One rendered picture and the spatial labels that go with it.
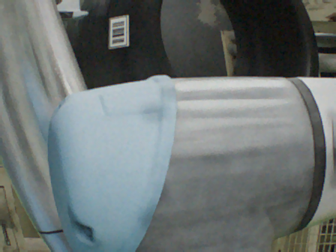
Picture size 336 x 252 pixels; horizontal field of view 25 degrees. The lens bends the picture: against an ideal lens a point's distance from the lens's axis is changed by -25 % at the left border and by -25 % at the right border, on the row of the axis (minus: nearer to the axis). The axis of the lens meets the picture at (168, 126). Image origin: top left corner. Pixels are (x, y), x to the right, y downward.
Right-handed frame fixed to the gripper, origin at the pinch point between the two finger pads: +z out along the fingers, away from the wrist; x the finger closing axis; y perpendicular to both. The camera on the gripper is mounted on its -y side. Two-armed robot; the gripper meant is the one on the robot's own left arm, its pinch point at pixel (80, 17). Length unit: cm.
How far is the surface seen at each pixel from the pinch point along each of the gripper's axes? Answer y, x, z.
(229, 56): -2, 38, 62
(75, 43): -5.1, 4.7, 2.1
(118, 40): -6.2, -9.7, 3.9
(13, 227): -50, 58, 6
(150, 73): -12.0, -11.1, 9.6
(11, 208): -44, 58, 6
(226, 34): 4, 38, 61
